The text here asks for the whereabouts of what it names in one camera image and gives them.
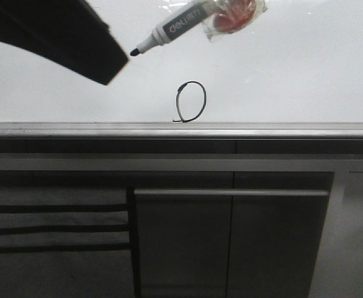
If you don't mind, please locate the white black whiteboard marker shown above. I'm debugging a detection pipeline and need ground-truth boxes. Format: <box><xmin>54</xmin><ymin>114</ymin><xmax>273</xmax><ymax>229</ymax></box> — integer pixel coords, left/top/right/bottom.
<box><xmin>130</xmin><ymin>1</ymin><xmax>220</xmax><ymax>56</ymax></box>

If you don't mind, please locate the grey drawer unit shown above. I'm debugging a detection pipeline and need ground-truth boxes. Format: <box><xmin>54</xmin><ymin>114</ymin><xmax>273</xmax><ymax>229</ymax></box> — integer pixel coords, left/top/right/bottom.
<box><xmin>0</xmin><ymin>171</ymin><xmax>141</xmax><ymax>297</ymax></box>

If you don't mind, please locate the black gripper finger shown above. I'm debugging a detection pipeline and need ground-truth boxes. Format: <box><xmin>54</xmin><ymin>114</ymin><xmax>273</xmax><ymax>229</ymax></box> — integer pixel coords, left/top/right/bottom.
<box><xmin>0</xmin><ymin>1</ymin><xmax>129</xmax><ymax>85</ymax></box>

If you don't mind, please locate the grey cabinet with doors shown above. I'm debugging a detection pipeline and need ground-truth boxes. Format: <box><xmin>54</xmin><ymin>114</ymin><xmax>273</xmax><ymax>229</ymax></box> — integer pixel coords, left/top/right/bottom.
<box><xmin>135</xmin><ymin>171</ymin><xmax>333</xmax><ymax>297</ymax></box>

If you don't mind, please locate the red magnet taped to marker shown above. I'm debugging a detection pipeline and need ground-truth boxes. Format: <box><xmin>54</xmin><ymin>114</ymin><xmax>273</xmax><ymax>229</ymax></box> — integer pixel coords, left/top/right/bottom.
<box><xmin>203</xmin><ymin>0</ymin><xmax>267</xmax><ymax>41</ymax></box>

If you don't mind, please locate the white whiteboard with metal frame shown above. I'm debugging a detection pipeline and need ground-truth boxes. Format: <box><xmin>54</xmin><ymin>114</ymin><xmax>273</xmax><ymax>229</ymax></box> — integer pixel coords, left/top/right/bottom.
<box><xmin>0</xmin><ymin>1</ymin><xmax>363</xmax><ymax>136</ymax></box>

